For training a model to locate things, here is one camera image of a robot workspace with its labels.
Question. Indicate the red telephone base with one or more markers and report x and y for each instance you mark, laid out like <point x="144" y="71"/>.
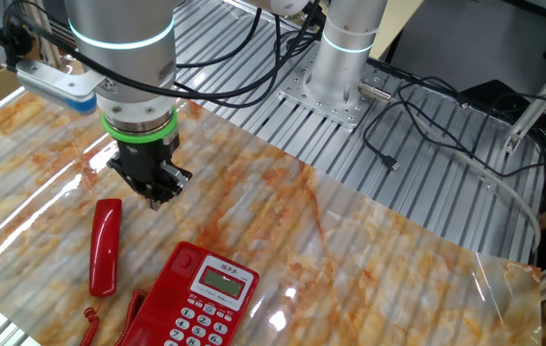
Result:
<point x="167" y="312"/>

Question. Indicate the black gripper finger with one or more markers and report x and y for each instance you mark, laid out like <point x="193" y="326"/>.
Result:
<point x="133" y="185"/>
<point x="177" y="180"/>

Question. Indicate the orange marble pattern mat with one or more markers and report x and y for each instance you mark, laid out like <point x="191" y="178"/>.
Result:
<point x="302" y="240"/>

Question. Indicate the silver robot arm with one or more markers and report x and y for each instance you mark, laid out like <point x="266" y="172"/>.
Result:
<point x="119" y="29"/>

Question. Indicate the red telephone handset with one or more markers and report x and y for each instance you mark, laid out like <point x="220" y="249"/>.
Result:
<point x="105" y="250"/>

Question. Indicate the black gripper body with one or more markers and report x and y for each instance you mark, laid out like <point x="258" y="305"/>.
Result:
<point x="148" y="163"/>

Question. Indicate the black power adapter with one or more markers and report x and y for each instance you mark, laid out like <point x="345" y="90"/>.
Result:
<point x="494" y="101"/>

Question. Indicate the aluminium frame post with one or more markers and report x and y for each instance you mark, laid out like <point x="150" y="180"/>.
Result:
<point x="44" y="29"/>
<point x="537" y="101"/>

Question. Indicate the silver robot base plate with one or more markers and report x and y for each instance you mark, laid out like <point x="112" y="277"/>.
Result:
<point x="330" y="113"/>

